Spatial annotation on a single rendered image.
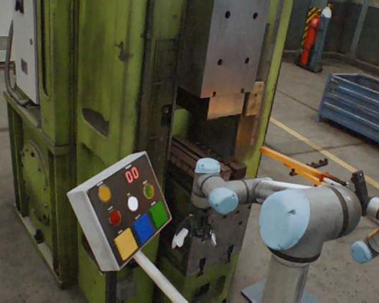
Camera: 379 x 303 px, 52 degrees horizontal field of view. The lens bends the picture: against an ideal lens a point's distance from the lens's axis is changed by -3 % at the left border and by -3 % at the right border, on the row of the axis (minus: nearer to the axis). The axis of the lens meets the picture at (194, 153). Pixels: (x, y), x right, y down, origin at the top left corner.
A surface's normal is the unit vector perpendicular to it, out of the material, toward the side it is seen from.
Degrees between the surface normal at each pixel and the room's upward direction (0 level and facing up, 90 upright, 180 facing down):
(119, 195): 60
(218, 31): 90
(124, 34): 89
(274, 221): 83
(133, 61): 90
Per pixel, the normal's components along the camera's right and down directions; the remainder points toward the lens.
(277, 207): -0.91, -0.06
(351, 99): -0.81, 0.15
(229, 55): 0.62, 0.42
